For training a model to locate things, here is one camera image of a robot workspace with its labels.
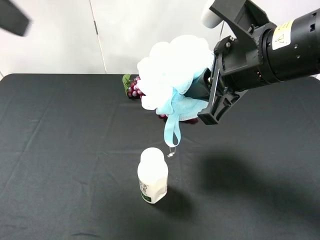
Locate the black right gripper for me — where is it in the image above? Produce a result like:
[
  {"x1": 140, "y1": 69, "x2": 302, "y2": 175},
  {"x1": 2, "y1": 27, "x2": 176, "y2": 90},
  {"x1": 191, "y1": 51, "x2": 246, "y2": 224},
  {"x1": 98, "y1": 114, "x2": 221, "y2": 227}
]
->
[{"x1": 185, "y1": 0, "x2": 277, "y2": 125}]

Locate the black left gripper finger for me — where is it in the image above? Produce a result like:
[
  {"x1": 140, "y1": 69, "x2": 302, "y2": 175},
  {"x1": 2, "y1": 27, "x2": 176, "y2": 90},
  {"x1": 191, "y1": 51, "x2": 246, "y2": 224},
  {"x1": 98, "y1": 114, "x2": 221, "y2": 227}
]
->
[{"x1": 0, "y1": 0, "x2": 31, "y2": 37}]

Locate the blue white bath loofah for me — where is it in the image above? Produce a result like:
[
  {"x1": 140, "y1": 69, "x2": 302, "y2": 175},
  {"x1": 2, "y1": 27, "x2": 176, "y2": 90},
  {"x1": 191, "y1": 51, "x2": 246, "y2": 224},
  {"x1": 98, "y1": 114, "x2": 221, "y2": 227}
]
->
[{"x1": 137, "y1": 35, "x2": 215, "y2": 157}]

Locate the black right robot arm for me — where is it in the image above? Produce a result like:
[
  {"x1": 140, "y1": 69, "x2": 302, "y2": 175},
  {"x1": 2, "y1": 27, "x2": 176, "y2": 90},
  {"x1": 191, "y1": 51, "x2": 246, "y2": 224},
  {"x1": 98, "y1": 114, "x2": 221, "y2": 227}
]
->
[{"x1": 186, "y1": 0, "x2": 320, "y2": 125}]

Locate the red artificial grape bunch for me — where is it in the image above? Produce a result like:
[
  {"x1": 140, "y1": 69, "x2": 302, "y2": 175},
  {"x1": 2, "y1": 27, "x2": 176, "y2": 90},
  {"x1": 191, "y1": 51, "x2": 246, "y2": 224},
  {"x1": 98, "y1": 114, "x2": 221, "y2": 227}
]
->
[{"x1": 122, "y1": 74, "x2": 199, "y2": 125}]

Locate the white plastic milk bottle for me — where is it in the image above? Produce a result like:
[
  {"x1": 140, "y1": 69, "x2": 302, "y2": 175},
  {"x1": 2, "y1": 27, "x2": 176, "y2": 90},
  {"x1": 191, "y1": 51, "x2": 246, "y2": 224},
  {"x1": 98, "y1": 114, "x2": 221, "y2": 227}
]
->
[{"x1": 137, "y1": 147, "x2": 169, "y2": 204}]

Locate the black tablecloth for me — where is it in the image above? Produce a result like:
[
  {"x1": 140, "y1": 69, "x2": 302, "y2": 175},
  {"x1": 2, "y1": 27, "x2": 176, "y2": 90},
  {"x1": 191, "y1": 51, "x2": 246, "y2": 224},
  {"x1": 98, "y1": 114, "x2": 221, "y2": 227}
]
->
[{"x1": 0, "y1": 74, "x2": 320, "y2": 240}]

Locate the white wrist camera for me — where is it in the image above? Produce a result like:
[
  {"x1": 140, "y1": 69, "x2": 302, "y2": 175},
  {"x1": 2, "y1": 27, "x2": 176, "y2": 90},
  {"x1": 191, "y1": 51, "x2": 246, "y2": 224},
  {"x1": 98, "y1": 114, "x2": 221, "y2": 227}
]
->
[{"x1": 201, "y1": 0, "x2": 223, "y2": 29}]

